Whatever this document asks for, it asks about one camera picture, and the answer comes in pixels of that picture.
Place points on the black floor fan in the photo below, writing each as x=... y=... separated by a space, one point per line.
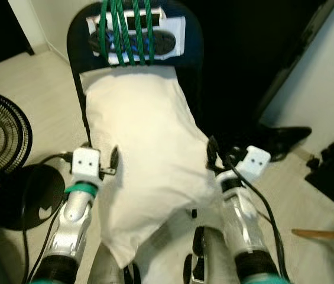
x=28 y=198

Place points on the brown wooden stick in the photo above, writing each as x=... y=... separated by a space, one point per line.
x=326 y=235

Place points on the black stand foot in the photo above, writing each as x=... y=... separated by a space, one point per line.
x=288 y=139

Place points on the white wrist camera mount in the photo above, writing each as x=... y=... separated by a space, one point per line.
x=86 y=163
x=254 y=161

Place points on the black chair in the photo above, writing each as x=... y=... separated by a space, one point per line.
x=193 y=35

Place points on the tall black leaning panel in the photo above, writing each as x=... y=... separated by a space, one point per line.
x=300 y=59

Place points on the green left wrist band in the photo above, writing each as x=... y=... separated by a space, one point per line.
x=83 y=189

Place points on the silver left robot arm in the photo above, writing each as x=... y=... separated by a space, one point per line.
x=72 y=231

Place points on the grey robot lower body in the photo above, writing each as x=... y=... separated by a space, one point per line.
x=166 y=260

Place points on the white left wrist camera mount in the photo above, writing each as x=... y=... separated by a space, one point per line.
x=86 y=163

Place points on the white pillow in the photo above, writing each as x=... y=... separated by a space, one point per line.
x=149 y=154

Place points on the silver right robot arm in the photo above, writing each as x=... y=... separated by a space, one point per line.
x=243 y=225

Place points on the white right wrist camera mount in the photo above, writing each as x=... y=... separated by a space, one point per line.
x=254 y=161

